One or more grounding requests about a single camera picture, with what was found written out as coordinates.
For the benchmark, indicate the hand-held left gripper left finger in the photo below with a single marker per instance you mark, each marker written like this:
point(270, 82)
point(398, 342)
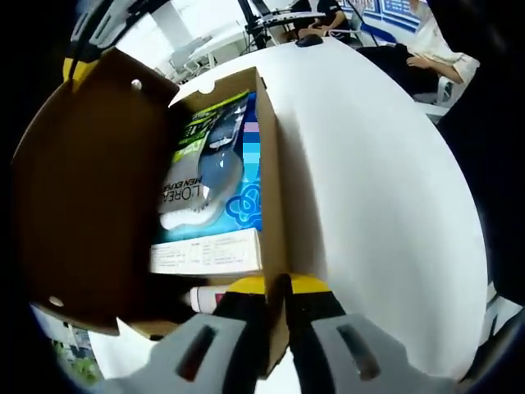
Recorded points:
point(197, 353)

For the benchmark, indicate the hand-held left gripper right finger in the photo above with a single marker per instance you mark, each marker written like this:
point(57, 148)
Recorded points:
point(361, 353)

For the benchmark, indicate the brown cardboard shoe box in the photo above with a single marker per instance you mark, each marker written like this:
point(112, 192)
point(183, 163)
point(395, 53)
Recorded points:
point(82, 184)

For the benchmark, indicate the blue wet wipes pack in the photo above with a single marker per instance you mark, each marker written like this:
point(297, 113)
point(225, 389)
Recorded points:
point(246, 209)

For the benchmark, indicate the silver green soft item pouch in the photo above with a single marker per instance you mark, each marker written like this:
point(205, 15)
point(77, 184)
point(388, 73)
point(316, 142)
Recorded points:
point(193, 135)

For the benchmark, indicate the white bottle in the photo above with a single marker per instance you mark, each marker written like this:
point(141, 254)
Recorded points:
point(205, 299)

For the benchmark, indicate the black tripod stand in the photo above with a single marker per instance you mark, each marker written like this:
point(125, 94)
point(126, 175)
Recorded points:
point(262, 28)

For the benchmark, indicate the white framed chair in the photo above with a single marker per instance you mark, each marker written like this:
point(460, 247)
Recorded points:
point(445, 92)

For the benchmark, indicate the small black device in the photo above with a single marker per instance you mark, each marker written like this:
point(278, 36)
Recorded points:
point(309, 41)

